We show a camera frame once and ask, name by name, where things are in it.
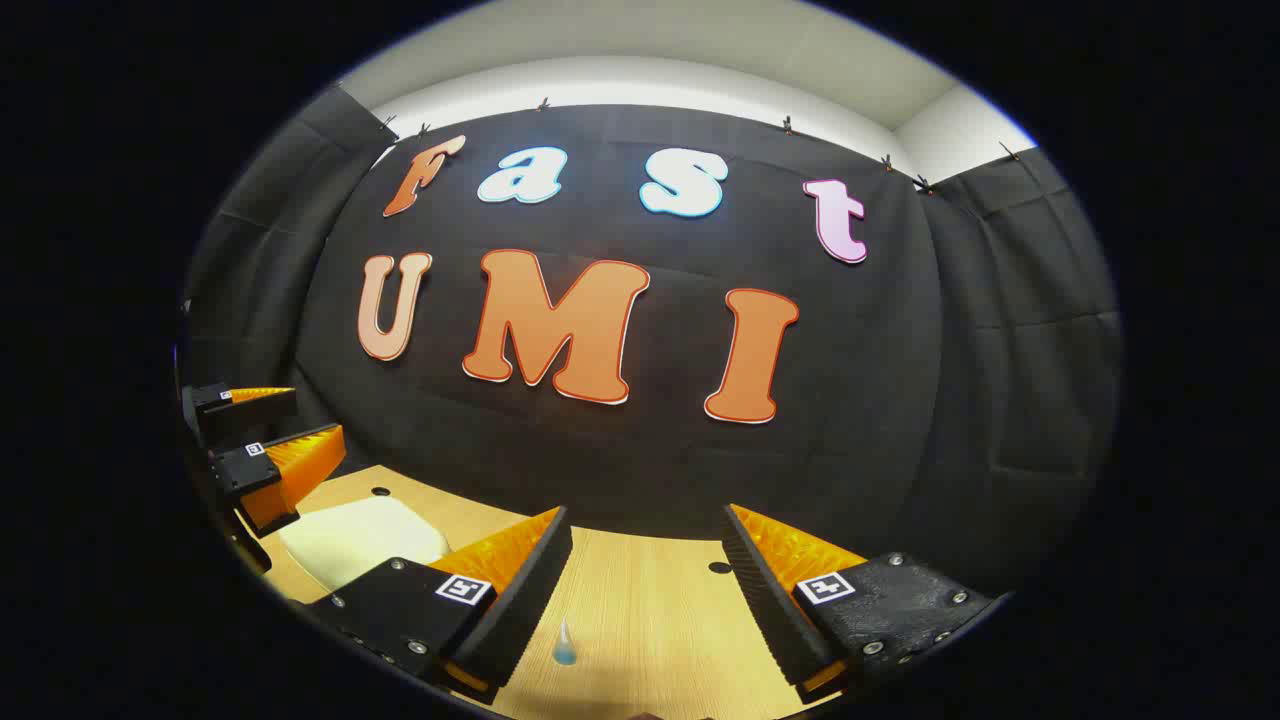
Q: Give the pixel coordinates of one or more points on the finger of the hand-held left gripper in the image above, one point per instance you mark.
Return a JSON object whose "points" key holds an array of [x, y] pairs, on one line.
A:
{"points": [[245, 410], [245, 472]]}

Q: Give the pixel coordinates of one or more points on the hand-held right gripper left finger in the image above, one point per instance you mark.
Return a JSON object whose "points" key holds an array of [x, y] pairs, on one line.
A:
{"points": [[520, 610]]}

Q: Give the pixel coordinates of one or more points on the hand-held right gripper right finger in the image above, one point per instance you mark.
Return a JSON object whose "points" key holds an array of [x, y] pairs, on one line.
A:
{"points": [[775, 620]]}

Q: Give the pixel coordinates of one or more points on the blue toner bottle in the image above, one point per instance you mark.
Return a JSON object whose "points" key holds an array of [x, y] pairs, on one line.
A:
{"points": [[565, 648]]}

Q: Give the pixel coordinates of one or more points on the cream yellow suitcase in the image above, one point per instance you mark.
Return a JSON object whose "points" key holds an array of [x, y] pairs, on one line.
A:
{"points": [[350, 540]]}

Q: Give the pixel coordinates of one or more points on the black backdrop cloth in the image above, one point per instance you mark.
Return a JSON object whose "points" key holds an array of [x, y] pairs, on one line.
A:
{"points": [[650, 460]]}

